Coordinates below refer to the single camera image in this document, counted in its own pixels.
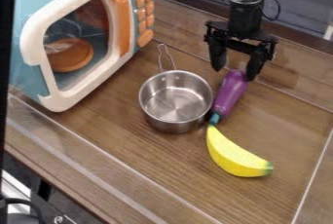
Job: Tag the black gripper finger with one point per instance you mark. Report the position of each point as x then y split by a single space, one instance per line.
216 53
254 65

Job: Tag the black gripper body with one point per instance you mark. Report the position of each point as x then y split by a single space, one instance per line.
240 32

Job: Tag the purple toy eggplant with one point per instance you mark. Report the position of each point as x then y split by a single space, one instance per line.
234 84

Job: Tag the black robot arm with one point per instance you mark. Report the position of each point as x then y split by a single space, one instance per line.
240 34

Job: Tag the small silver pot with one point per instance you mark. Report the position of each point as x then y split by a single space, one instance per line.
175 97

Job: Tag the yellow toy banana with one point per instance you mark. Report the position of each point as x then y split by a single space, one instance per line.
234 159

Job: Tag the blue white toy microwave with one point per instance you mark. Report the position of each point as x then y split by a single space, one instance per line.
116 26

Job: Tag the orange microwave turntable plate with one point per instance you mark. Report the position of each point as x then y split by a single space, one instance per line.
68 54

